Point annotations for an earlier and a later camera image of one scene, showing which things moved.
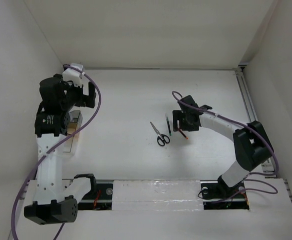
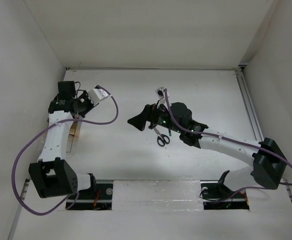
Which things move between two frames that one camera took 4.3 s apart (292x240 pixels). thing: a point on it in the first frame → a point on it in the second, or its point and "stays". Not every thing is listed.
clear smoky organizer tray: [75, 122] stays
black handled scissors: [162, 139] stays
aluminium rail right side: [249, 107] stays
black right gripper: [177, 114] → [149, 114]
